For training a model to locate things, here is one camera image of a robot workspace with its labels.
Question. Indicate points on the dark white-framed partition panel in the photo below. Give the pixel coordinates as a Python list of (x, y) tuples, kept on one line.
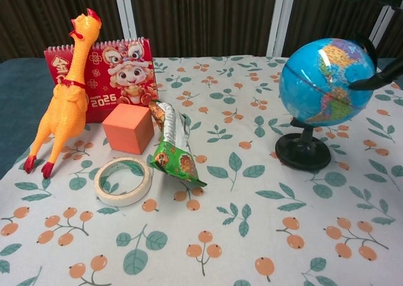
[(398, 31), (321, 12), (47, 9), (204, 15)]

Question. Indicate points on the beige masking tape roll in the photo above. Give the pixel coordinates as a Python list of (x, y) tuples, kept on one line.
[(119, 201)]

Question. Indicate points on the yellow rubber chicken toy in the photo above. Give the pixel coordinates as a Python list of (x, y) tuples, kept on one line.
[(66, 116)]

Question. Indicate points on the blue desk globe black stand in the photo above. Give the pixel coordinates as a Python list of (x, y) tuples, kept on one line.
[(308, 87)]

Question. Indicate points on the floral leaf print tablecloth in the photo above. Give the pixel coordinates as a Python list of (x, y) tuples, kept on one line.
[(220, 141)]

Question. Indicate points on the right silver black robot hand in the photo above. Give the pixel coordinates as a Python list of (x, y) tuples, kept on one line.
[(374, 81)]

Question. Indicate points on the green silver snack packet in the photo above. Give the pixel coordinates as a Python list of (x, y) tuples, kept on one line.
[(173, 163)]

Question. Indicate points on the orange foam cube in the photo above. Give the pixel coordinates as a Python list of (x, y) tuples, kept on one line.
[(126, 134)]

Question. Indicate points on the red 2026 desk calendar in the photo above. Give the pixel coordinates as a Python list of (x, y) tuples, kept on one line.
[(126, 68)]

